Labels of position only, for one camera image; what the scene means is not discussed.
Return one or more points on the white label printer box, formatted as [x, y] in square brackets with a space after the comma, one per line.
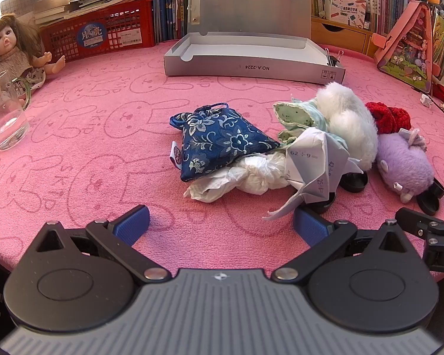
[342, 7]

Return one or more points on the red crocheted piece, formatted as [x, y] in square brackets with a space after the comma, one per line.
[388, 116]

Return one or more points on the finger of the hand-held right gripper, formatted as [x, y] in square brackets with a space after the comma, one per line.
[414, 220]

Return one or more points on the wooden drawer box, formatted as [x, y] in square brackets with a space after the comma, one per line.
[340, 37]

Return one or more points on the brown-haired doll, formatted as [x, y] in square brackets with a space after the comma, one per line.
[7, 44]

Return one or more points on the white grid panel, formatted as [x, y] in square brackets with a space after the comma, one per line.
[14, 5]

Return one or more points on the red plastic crate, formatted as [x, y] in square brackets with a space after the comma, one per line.
[133, 26]

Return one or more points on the pink house toy case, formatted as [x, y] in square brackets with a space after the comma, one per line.
[407, 51]

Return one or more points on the row of blue upright books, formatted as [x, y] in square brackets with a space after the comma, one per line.
[166, 3]

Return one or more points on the white plush toy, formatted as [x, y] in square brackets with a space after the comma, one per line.
[351, 122]

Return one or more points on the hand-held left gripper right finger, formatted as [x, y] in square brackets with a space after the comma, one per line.
[310, 225]

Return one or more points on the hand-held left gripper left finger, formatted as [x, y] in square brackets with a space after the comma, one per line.
[133, 223]

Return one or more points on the pink rabbit print mat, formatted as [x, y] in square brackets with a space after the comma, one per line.
[96, 155]

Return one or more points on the green speckled cloth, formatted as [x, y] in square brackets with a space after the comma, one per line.
[292, 116]

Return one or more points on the clear glass pitcher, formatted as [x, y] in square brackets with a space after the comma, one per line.
[3, 125]

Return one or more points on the small white folded paper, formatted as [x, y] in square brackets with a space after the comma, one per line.
[426, 100]

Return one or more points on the purple plush toy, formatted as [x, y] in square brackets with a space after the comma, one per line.
[403, 162]

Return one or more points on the black binder clip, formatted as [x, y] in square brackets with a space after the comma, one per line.
[337, 59]
[329, 59]

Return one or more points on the silver cardboard box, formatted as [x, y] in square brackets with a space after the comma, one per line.
[244, 68]

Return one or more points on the blue floral pouch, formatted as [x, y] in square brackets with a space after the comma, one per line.
[222, 140]

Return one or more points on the white tissue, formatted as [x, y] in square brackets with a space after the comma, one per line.
[259, 177]

